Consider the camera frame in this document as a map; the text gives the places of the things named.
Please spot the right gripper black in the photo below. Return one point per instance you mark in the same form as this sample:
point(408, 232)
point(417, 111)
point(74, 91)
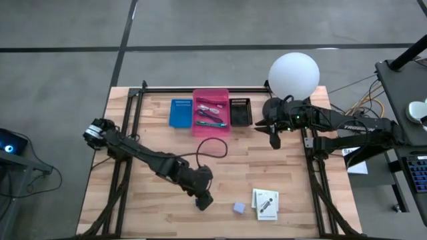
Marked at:
point(282, 115)

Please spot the black equipment cart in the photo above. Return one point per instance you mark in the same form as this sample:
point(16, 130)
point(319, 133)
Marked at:
point(397, 93)

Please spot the black slotted plastic basket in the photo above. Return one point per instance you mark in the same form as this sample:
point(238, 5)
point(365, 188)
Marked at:
point(241, 115)

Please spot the white rounded device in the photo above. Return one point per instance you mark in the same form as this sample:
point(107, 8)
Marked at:
point(417, 111)

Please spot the backlit keyboard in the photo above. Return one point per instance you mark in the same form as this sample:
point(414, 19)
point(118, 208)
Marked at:
point(418, 173)

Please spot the blue plastic bin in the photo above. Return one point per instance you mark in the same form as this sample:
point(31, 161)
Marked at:
point(181, 113)

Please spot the black device blue light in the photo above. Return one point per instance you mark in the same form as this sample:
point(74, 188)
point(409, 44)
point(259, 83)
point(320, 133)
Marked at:
point(11, 143)

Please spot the small lilac cube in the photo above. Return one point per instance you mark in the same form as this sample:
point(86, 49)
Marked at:
point(239, 207)

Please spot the white manual booklet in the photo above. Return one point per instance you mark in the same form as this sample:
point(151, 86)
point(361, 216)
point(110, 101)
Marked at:
point(255, 198)
point(267, 208)

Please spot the white globe lamp black base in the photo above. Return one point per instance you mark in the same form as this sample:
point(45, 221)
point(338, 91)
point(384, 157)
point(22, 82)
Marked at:
point(293, 76)

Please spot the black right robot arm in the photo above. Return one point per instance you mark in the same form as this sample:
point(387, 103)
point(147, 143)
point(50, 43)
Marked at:
point(360, 126)

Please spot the grey metal stand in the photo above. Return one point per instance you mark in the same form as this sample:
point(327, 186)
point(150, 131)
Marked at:
point(23, 161)

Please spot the white paper sheet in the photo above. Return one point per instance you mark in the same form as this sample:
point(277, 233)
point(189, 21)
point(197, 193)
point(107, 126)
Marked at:
point(358, 169)

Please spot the black aluminium table frame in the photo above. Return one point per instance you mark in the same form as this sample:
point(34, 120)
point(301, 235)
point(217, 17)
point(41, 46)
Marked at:
point(166, 90)

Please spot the pink plastic bin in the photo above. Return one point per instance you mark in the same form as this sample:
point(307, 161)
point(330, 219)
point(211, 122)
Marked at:
point(211, 131)

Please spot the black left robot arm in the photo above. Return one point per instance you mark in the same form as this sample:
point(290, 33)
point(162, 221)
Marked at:
point(140, 151)

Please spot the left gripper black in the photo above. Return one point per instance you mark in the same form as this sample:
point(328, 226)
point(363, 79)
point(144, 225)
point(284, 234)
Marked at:
point(198, 180)

